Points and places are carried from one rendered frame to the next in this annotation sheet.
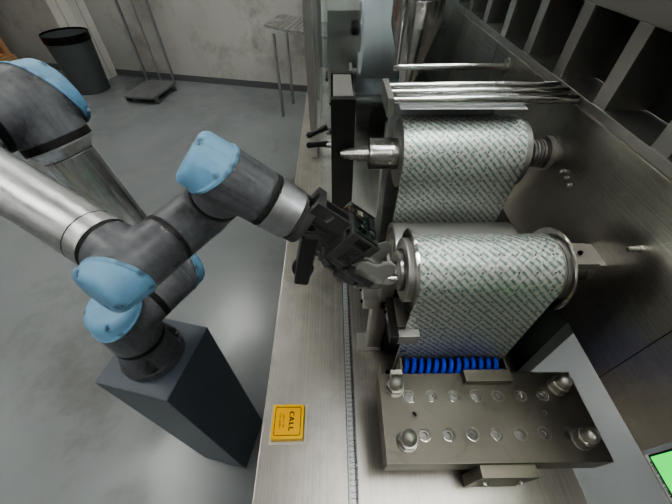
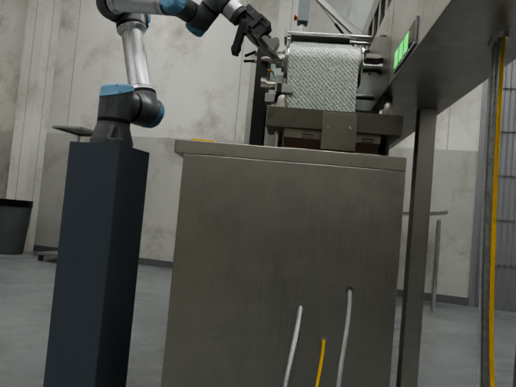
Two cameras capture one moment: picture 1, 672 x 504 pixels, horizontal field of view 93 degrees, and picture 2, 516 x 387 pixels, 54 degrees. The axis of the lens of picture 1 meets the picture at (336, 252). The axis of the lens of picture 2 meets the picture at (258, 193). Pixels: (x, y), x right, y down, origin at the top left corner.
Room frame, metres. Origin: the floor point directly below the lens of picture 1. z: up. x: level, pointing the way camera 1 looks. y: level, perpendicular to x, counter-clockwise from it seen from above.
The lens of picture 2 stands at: (-1.37, -0.20, 0.69)
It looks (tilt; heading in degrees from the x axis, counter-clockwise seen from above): 3 degrees up; 4
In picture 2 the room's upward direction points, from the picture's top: 5 degrees clockwise
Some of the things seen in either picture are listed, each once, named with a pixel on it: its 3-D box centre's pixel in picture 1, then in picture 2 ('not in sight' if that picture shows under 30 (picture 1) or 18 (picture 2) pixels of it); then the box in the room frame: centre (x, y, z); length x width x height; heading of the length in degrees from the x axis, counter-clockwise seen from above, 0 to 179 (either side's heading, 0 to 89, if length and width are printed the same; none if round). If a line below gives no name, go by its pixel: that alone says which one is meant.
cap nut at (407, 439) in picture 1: (409, 438); (282, 101); (0.14, -0.13, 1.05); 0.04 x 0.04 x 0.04
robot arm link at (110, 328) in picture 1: (125, 317); (117, 101); (0.38, 0.47, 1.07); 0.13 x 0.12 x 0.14; 152
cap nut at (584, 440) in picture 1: (588, 436); (388, 109); (0.14, -0.45, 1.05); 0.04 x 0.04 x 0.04
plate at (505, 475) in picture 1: (498, 477); (339, 131); (0.09, -0.30, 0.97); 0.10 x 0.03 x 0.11; 91
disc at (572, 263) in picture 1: (546, 268); (359, 66); (0.37, -0.38, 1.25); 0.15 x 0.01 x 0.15; 1
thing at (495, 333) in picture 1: (462, 336); (320, 97); (0.31, -0.25, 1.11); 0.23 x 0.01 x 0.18; 91
